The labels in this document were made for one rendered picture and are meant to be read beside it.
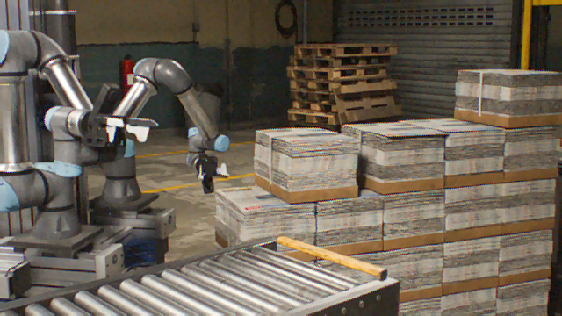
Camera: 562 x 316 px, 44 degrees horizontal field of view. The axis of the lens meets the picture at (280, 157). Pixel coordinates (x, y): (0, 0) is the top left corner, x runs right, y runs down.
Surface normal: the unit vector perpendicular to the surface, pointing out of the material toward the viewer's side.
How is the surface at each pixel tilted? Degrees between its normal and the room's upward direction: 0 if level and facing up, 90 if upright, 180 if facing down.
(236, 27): 90
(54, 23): 90
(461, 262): 89
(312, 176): 90
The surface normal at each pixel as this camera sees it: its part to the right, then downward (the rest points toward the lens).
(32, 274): -0.21, 0.17
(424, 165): 0.37, 0.16
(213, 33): 0.66, 0.13
